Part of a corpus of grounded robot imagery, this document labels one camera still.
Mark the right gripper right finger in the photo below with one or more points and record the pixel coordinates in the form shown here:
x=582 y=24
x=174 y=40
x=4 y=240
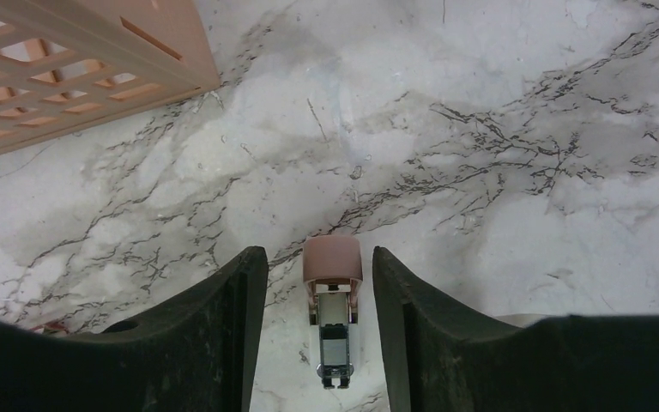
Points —
x=441 y=355

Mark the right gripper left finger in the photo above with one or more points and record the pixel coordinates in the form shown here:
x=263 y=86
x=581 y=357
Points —
x=196 y=351

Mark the pink white small stapler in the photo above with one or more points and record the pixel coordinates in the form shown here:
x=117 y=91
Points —
x=332 y=274

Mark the orange plastic file organizer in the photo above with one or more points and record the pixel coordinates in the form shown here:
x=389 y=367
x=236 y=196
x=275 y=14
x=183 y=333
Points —
x=69 y=65

